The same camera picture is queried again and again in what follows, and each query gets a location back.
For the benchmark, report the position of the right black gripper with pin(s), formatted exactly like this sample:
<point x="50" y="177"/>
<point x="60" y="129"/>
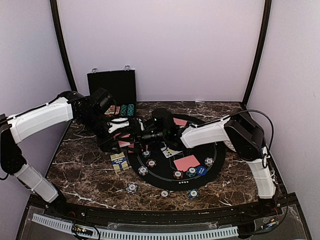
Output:
<point x="141" y="135"/>

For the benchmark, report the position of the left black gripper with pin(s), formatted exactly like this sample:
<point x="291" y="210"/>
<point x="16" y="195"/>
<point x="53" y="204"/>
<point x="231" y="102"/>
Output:
<point x="107" y="142"/>

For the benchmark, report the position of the dealt card player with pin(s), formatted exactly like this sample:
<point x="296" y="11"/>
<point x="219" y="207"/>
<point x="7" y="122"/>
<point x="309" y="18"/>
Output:
<point x="180" y="122"/>
<point x="183" y="164"/>

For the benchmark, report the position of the face-up four clubs card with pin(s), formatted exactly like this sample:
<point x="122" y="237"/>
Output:
<point x="167" y="152"/>

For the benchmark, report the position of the brown chip mat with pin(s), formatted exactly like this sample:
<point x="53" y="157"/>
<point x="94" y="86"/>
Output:
<point x="151" y="163"/>
<point x="177" y="174"/>

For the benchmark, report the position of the dealt card front player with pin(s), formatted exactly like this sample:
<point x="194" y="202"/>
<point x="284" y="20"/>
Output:
<point x="183" y="164"/>

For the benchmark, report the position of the red-backed card deck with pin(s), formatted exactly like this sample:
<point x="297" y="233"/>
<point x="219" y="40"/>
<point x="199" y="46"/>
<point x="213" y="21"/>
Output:
<point x="122" y="143"/>

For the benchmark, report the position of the blue chip mat edge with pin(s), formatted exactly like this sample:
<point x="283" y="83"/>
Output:
<point x="142" y="170"/>

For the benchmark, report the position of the brown chip front mat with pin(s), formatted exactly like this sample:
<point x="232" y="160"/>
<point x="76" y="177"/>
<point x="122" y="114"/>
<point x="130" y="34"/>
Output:
<point x="177" y="174"/>

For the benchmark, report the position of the blue chip mat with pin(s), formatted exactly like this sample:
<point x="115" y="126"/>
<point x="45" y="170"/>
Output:
<point x="209" y="161"/>

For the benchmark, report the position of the brown white chip stack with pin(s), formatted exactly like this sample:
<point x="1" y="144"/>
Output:
<point x="164" y="194"/>

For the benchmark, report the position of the blue white chip stack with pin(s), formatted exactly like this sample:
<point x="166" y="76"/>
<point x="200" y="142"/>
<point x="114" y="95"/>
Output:
<point x="131" y="188"/>

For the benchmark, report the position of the blue green chip stack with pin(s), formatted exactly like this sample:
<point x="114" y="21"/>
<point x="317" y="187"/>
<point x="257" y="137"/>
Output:
<point x="193" y="194"/>

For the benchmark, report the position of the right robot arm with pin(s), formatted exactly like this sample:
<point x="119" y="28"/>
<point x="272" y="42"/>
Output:
<point x="240" y="133"/>

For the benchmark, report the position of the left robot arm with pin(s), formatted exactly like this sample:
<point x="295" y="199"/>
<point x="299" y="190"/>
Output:
<point x="28" y="134"/>

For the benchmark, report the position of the card deck in case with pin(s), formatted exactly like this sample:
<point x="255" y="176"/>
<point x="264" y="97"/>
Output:
<point x="112" y="111"/>

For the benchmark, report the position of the green chip row left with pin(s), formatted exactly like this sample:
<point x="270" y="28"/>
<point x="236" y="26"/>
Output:
<point x="123" y="110"/>

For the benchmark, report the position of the green chip row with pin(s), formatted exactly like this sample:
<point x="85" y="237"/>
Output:
<point x="123" y="110"/>
<point x="130" y="110"/>

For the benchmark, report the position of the green chip row right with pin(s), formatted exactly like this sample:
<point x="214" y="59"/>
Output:
<point x="130" y="110"/>

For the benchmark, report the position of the round black poker mat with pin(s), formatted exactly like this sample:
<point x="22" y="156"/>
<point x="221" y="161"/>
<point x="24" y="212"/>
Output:
<point x="161" y="176"/>

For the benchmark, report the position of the black poker chip case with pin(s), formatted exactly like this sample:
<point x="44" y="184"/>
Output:
<point x="121" y="84"/>

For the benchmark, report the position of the gold card box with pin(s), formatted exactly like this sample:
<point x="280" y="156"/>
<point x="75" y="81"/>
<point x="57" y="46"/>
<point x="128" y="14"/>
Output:
<point x="119" y="162"/>

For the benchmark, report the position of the blue round blind button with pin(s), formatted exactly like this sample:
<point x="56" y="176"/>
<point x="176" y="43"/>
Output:
<point x="201" y="170"/>

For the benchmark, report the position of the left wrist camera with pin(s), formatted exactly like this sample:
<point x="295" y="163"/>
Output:
<point x="102" y="100"/>

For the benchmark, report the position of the white slotted cable duct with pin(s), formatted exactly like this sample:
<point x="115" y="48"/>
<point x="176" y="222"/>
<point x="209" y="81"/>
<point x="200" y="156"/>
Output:
<point x="131" y="232"/>

